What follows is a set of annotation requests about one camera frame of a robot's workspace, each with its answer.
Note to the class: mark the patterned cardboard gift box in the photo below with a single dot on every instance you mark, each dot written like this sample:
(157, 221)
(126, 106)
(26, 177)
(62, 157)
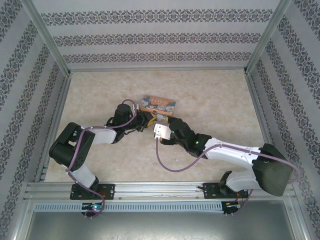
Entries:
(160, 102)

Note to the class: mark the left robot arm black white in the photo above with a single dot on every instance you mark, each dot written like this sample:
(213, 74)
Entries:
(102, 136)

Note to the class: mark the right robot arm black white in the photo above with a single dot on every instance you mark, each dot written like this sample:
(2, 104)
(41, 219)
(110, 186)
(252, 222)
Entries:
(232, 155)

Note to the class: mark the grey sheet metal shelf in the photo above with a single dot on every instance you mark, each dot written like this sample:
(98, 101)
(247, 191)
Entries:
(160, 226)

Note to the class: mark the aluminium mounting rail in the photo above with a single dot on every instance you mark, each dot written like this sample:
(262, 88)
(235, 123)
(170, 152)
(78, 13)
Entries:
(160, 190)

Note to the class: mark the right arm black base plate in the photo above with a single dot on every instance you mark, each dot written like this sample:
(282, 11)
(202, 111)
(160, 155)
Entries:
(211, 190)

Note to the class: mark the aluminium table side rail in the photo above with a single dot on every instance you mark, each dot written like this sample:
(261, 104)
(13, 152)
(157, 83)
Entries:
(265, 112)
(53, 112)

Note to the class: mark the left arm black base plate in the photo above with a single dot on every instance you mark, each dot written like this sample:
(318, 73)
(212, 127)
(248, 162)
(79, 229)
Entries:
(108, 191)

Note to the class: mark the aluminium frame post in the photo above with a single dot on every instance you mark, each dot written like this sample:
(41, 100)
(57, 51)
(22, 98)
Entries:
(47, 37)
(267, 35)

